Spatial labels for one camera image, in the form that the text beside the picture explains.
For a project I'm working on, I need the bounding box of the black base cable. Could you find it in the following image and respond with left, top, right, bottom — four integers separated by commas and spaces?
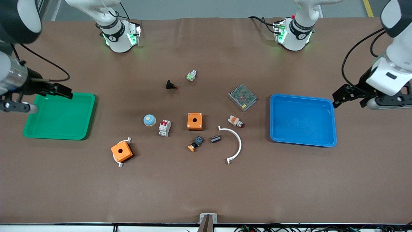
248, 16, 279, 34

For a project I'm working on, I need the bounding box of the orange box with white bracket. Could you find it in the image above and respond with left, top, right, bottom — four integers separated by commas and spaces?
113, 137, 132, 168

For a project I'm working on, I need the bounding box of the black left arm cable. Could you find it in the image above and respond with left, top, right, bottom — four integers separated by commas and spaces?
342, 27, 388, 88

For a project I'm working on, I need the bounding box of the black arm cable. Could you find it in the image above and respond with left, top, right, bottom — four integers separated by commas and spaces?
11, 42, 70, 83
342, 27, 388, 88

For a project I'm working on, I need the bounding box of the green plastic tray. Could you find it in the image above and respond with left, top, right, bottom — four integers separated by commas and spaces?
23, 92, 96, 141

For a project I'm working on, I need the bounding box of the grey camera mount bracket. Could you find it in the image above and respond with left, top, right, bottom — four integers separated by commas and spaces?
197, 213, 218, 232

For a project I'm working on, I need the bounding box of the white red circuit breaker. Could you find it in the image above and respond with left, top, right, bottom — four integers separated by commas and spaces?
158, 120, 172, 137

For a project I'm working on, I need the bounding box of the blue plastic tray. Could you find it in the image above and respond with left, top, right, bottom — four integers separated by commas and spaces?
269, 94, 337, 148

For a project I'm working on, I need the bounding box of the large white curved bracket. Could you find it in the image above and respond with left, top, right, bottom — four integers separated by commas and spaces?
218, 126, 242, 165

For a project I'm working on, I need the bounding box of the black cable bundle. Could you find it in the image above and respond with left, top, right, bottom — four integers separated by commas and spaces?
234, 224, 412, 232

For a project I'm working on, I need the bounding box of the orange headed black switch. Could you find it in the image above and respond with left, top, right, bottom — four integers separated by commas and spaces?
188, 136, 204, 152

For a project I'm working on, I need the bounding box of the orange box with hole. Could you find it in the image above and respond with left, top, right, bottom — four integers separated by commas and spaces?
111, 142, 134, 162
187, 112, 203, 131

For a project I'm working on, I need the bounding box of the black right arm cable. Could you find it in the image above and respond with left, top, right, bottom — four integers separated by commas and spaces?
11, 42, 70, 83

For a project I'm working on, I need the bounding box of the orange white red switch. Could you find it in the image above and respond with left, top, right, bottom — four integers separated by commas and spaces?
228, 116, 245, 129

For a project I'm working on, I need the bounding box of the brown table cover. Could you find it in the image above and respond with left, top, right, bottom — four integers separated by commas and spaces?
0, 17, 412, 225

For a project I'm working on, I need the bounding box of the metal mesh power supply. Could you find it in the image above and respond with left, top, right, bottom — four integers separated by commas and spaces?
228, 84, 258, 112

